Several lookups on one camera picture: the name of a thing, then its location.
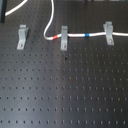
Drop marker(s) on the middle grey cable clip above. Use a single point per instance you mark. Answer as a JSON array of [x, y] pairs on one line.
[[64, 38]]

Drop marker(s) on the grey cable clip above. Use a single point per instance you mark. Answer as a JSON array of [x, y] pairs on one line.
[[108, 28], [22, 33], [64, 38]]

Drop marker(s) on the left grey cable clip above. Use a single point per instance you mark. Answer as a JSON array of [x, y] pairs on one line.
[[22, 33]]

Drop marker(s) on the right grey cable clip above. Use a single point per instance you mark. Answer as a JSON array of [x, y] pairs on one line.
[[108, 28]]

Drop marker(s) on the black table frame bar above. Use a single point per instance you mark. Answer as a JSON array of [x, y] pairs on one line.
[[3, 5]]

